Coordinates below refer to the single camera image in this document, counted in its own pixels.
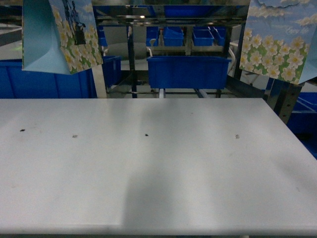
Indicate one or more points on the flower gift bag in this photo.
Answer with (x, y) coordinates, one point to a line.
(280, 40)
(59, 36)

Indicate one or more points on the blue crate behind table centre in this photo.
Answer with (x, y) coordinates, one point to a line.
(189, 72)

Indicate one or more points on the blue crate behind table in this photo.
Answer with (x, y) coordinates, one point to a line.
(18, 84)
(189, 72)

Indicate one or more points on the small blue bin on shelf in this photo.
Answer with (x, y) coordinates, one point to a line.
(173, 36)
(202, 38)

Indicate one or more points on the blue crate behind table left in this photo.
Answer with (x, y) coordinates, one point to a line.
(18, 84)

